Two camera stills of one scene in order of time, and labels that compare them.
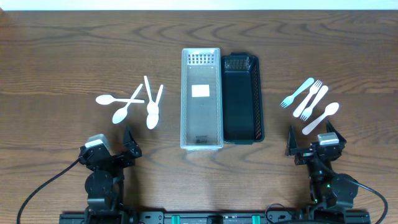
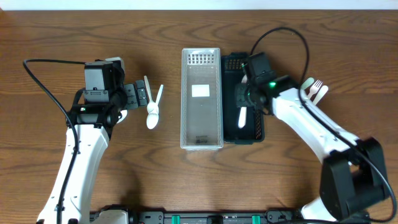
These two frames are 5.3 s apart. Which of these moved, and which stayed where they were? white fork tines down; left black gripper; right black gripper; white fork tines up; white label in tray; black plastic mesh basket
Moved: right black gripper; left black gripper
Stayed: black plastic mesh basket; white fork tines up; white fork tines down; white label in tray
